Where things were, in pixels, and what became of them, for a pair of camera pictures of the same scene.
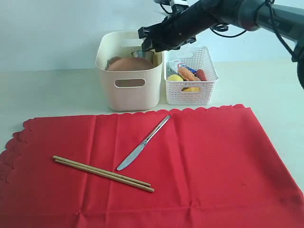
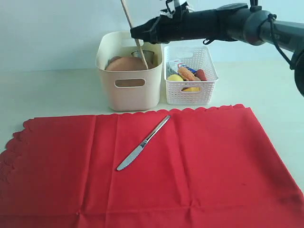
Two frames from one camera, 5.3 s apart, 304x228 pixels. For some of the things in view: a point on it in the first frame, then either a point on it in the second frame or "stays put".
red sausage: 200,74 stays put
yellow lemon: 175,77 stays put
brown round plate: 130,64 stays put
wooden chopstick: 101,170 to 136,39
